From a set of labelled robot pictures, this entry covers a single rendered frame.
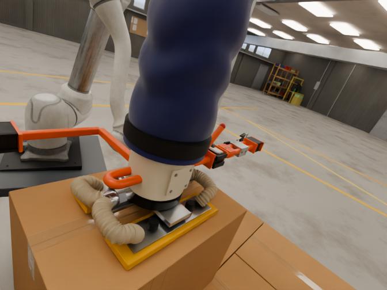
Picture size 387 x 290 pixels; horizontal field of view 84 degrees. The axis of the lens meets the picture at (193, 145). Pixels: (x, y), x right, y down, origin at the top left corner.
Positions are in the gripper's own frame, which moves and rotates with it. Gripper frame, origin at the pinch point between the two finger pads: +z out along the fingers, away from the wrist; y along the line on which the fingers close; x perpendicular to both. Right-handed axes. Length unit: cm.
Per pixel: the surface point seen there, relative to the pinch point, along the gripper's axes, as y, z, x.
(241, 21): -39.2, 10.8, 26.8
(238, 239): 53, 15, -35
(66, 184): 13.1, -18.5, 42.8
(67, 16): -5, -1335, -441
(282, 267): 53, 39, -41
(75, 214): 13.1, -5.8, 45.3
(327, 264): 107, 71, -154
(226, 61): -31.9, 10.5, 26.8
